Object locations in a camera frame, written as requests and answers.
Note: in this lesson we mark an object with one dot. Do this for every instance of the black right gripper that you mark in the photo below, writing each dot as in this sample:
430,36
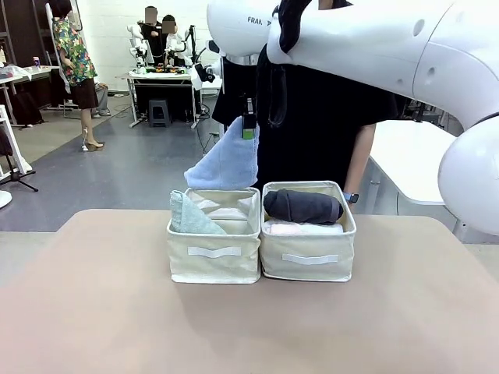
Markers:
239,82

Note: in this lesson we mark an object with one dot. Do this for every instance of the blue cone towel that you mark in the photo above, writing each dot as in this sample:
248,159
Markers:
226,167

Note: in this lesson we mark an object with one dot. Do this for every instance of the dark grey towel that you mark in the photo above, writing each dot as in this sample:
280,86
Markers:
304,206

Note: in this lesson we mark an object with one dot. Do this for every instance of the pink towel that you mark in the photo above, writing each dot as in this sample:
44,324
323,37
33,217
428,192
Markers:
284,229

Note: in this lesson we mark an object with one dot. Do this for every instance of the green cone towel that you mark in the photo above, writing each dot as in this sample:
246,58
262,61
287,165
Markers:
191,220

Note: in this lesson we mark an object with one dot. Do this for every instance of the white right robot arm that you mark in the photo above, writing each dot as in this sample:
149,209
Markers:
351,39

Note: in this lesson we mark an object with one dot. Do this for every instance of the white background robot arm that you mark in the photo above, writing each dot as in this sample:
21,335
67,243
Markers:
180,44
134,33

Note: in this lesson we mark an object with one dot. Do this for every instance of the person's left forearm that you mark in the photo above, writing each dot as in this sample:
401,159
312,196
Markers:
360,156

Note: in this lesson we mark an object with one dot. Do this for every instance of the person's left hand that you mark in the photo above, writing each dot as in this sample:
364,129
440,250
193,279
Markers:
352,208

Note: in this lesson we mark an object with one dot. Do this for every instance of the person in black polo shirt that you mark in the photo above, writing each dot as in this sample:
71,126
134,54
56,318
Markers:
319,117

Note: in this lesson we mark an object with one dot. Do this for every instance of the grey plastic stool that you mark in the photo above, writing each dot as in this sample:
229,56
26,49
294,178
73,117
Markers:
159,113

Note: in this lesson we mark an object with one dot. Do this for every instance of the white background work table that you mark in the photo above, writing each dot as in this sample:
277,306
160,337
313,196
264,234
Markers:
156,75

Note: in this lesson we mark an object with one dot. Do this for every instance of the background person in light shirt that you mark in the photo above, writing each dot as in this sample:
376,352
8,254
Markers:
171,39

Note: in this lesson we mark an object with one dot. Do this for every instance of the blue wrist watch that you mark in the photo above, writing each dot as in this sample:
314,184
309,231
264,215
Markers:
352,197

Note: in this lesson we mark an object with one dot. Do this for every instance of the background person in black clothes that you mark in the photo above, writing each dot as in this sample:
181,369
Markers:
152,39

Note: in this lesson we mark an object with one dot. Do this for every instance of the beige fabric storage box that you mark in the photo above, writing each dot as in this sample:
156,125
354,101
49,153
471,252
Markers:
214,265
308,269

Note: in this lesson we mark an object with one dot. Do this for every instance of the seated person grey trousers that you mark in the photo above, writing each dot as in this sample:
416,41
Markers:
103,99

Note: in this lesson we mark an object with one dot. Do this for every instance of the large white table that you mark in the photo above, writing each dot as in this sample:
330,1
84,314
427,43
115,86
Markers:
405,171

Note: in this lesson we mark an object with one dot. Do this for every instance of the black bag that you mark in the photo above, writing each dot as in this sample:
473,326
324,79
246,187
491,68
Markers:
29,109

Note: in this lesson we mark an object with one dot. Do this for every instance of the pink cup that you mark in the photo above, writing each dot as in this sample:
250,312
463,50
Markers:
37,62

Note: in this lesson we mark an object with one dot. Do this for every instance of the white side table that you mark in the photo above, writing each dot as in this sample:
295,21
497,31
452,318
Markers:
23,74

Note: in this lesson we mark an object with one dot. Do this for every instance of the white rack stand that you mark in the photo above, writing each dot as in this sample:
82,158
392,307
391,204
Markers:
17,152

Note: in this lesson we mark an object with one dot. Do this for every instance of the black tripod legs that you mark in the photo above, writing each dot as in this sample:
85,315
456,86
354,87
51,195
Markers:
17,176

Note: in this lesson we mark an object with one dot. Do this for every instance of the dark hanging garment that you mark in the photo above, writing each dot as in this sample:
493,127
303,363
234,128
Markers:
4,142

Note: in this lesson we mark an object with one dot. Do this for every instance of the dark shelf unit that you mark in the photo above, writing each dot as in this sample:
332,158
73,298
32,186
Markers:
23,19

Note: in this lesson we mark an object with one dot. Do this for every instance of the white round floor base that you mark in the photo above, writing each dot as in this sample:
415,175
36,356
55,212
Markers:
4,199

